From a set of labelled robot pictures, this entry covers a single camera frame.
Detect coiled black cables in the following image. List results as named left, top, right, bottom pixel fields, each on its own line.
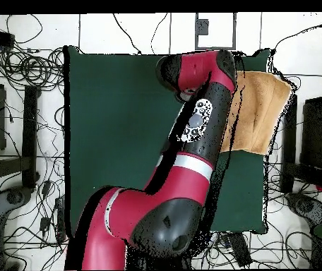
left=0, top=47, right=64, bottom=88

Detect black metal stand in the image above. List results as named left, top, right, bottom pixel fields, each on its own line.
left=0, top=85, right=41, bottom=189
left=280, top=94, right=322, bottom=195

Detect tan terry towel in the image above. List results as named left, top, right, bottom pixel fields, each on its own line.
left=218, top=70, right=292, bottom=156

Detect grey rectangular floor frame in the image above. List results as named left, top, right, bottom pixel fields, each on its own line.
left=194, top=12, right=237, bottom=51

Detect grey chair base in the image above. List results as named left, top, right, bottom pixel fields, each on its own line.
left=286, top=193, right=322, bottom=227
left=0, top=186, right=33, bottom=227

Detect small grey box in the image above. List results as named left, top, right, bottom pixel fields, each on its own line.
left=196, top=18, right=209, bottom=36

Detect dark green table cloth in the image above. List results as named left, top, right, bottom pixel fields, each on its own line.
left=63, top=44, right=272, bottom=239

